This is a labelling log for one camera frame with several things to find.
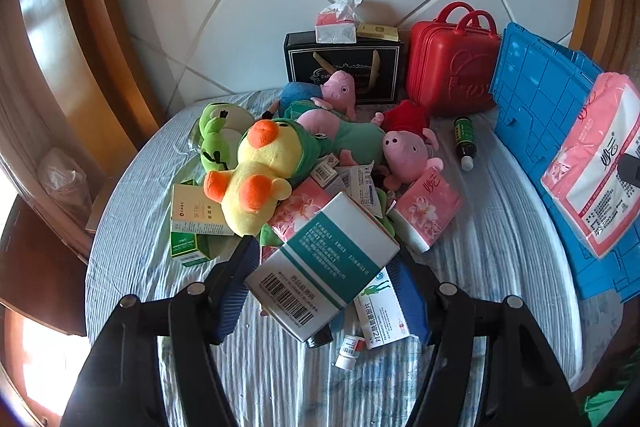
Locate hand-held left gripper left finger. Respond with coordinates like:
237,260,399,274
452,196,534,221
60,234,261,427

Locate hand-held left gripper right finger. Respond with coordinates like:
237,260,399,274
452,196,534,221
392,249,591,427

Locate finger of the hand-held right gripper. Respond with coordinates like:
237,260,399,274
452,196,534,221
617,152,640,185

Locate large pink tissue pack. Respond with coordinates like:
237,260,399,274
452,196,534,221
540,72,640,260

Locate white and teal medicine box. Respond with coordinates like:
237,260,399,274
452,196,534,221
244,191,401,344

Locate blue plastic storage container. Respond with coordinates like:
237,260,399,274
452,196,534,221
489,22,640,303

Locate white medicine box green figure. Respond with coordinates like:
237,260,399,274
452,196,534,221
354,269,411,350

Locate small white bottle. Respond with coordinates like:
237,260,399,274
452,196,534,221
335,334,366,370

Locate black cylinder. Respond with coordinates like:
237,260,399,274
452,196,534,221
306,329,337,350

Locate cream cardboard box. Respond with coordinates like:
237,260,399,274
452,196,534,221
170,184,236,238

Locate yellow duck plush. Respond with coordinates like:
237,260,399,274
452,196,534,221
202,118,323,238

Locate white printed sachets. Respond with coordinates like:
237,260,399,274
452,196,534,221
340,159,378,208

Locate pig plush with red dress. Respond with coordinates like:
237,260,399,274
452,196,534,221
370,99,445,190

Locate brown cardboard piece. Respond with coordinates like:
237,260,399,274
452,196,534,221
85,177,116,233

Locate dark bottle with green label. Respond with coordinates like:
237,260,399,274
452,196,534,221
453,116,477,171

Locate green frog plush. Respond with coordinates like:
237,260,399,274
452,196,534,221
199,103,256,172

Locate pig plush with green body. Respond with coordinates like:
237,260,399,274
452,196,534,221
277,99,388,168

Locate dark wooden bedside cabinet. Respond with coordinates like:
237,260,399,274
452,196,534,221
0,197,96,338

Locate red hard-shell suitcase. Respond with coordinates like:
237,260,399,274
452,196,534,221
405,2,502,116

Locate clear plastic bag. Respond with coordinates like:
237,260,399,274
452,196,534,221
37,147,93,218

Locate green cloth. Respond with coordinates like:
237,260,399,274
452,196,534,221
585,382,640,427

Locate pig plush with blue body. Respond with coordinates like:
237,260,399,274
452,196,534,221
262,71,358,120

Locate black gift bag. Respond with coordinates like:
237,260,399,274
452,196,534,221
283,31,403,104

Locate small gold box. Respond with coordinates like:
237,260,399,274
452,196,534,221
356,23,401,42

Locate red tissue pack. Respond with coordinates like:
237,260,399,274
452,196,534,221
314,0,366,44

